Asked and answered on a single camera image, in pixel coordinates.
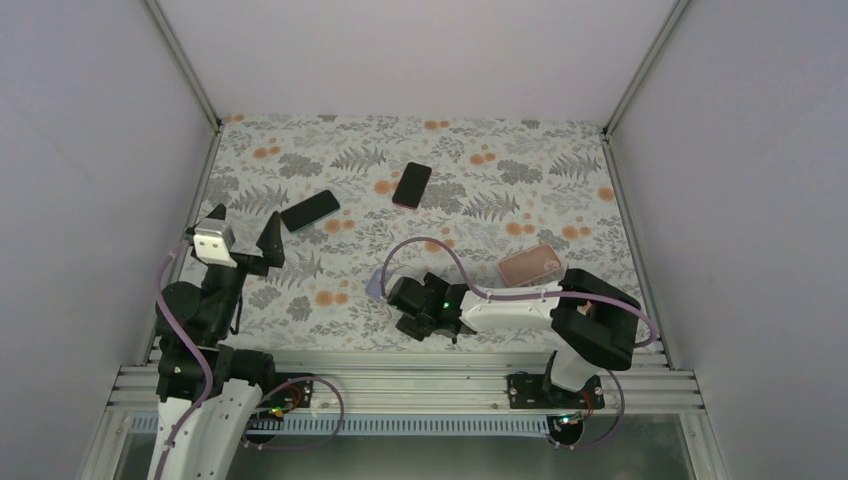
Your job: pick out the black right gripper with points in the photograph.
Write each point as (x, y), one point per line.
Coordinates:
(412, 328)

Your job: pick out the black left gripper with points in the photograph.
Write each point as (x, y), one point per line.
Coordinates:
(270, 244)

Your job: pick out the black phone teal edge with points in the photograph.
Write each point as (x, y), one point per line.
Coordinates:
(309, 211)

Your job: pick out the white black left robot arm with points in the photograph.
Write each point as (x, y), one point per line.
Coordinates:
(207, 390)

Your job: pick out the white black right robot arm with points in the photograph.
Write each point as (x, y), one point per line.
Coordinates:
(596, 323)

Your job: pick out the pink phone case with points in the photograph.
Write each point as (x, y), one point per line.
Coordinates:
(529, 265)

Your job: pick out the black phone pink edge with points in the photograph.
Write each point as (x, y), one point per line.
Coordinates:
(412, 185)

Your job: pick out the left aluminium corner post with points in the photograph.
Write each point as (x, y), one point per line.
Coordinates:
(183, 64)

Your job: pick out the aluminium corner post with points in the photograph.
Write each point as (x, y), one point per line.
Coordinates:
(183, 64)
(656, 47)

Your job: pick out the aluminium front rail frame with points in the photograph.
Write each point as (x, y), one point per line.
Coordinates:
(463, 383)

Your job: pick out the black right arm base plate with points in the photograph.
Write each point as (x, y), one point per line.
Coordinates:
(532, 392)

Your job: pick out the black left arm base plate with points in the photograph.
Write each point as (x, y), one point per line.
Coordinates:
(296, 394)

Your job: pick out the grey slotted cable duct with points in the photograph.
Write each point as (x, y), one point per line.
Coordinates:
(406, 425)

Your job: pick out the right aluminium corner post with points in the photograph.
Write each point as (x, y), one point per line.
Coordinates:
(656, 47)

